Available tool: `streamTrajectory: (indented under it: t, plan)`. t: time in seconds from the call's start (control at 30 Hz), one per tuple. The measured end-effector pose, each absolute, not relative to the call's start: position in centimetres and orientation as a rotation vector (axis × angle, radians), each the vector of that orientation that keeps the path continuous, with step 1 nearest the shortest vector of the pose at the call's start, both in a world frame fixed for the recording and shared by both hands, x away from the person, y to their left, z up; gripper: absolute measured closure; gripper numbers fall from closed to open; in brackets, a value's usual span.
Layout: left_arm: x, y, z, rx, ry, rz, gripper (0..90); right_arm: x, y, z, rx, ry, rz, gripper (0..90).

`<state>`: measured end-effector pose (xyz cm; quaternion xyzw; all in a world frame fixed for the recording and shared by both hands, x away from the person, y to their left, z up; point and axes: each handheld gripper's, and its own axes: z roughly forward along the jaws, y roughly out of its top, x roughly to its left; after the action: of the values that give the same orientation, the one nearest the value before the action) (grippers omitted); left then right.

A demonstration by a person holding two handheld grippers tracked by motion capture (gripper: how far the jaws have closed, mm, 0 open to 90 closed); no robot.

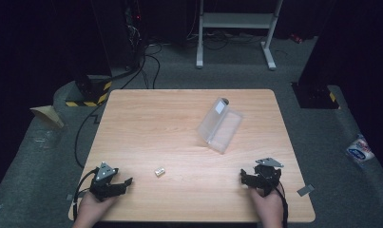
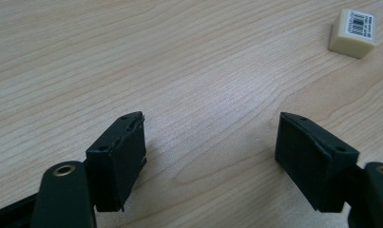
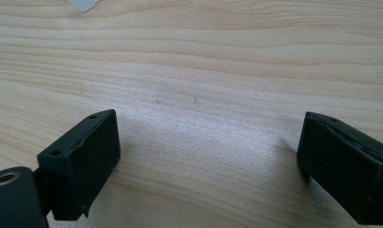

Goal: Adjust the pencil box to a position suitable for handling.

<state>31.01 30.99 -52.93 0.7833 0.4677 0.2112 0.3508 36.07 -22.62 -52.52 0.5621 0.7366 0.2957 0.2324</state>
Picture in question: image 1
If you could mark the black stand base yellow mark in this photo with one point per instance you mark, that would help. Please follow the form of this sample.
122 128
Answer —
315 96

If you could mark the small grey tape piece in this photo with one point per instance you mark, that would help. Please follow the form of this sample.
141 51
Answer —
69 197

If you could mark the white blue tissue packet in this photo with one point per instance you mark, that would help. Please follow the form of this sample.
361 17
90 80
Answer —
359 150

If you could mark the dark equipment rack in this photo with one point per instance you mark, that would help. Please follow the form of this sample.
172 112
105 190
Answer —
133 31

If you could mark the grey tape strip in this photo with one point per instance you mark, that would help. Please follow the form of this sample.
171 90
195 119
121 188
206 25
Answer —
305 190

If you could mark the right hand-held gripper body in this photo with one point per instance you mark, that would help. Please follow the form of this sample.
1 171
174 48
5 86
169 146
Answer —
268 174

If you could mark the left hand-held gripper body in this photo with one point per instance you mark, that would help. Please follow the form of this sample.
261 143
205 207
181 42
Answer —
103 177

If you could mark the clear plastic hinged box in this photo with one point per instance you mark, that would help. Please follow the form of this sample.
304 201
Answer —
218 126

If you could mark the yellow black striped stand base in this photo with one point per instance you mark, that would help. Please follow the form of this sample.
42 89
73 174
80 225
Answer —
92 93

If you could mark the red power strip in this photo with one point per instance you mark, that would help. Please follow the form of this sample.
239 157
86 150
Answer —
296 38

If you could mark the white metal stand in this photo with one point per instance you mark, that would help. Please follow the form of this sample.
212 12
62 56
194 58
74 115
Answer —
236 20

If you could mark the brown cardboard piece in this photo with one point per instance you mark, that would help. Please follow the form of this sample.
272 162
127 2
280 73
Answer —
48 114

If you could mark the crumpled clear plastic wrap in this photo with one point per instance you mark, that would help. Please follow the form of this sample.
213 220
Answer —
45 138

